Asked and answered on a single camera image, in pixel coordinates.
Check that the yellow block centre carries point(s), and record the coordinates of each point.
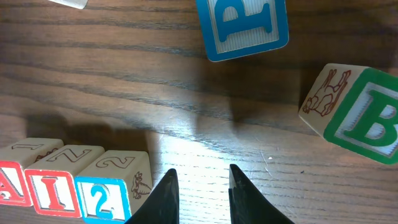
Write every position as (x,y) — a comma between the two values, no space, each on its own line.
(78,4)

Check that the red A block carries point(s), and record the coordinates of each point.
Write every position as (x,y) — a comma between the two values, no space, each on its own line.
(15,158)

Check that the blue 2 block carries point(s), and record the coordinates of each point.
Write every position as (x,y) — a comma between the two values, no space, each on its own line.
(113,187)

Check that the red I block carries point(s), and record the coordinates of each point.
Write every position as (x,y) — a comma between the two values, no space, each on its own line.
(51,180)

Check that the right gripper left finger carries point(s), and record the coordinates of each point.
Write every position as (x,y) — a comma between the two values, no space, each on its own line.
(162,205)

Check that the green B block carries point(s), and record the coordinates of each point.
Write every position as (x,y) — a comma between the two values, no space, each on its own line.
(355,107)

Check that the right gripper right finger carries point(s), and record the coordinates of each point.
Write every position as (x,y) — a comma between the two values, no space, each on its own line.
(247,204)

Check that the blue P block centre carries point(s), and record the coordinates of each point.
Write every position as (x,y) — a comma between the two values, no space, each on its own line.
(238,28)

